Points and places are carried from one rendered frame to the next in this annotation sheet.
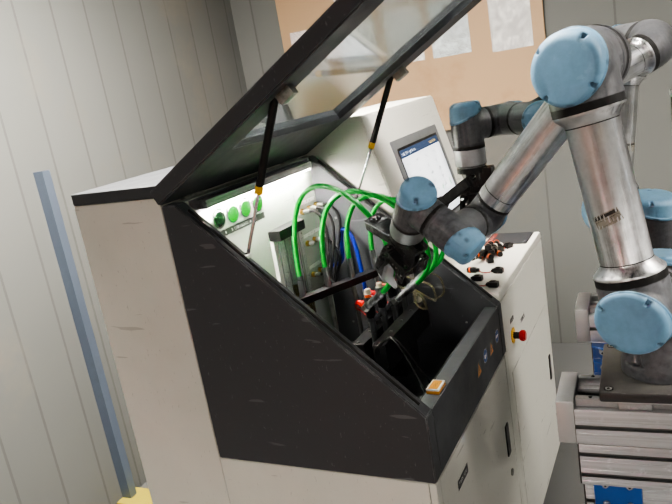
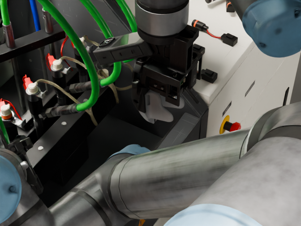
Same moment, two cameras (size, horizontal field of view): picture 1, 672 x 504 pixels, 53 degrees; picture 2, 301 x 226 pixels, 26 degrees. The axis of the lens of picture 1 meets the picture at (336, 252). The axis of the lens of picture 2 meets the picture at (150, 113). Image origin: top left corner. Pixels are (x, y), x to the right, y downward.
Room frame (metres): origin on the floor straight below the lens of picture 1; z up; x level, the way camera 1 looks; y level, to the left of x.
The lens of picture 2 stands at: (0.89, -0.38, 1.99)
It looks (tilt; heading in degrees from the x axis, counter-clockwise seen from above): 46 degrees down; 3
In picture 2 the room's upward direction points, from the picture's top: straight up
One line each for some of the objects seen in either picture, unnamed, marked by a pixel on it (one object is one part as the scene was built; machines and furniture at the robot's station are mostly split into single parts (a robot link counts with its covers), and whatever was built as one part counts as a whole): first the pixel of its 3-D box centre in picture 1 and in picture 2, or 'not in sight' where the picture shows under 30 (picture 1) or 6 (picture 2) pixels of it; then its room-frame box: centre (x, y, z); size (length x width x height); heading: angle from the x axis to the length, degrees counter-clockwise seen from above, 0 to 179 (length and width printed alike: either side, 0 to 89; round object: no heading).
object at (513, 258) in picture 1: (490, 263); (233, 4); (2.28, -0.53, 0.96); 0.70 x 0.22 x 0.03; 152
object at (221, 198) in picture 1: (261, 182); not in sight; (1.85, 0.17, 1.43); 0.54 x 0.03 x 0.02; 152
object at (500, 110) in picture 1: (507, 118); not in sight; (1.64, -0.46, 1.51); 0.11 x 0.11 x 0.08; 17
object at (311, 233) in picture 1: (316, 238); not in sight; (2.07, 0.05, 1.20); 0.13 x 0.03 x 0.31; 152
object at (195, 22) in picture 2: (484, 269); (214, 32); (2.13, -0.47, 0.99); 0.12 x 0.02 x 0.02; 55
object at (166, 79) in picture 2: (477, 190); (165, 56); (1.62, -0.36, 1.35); 0.09 x 0.08 x 0.12; 62
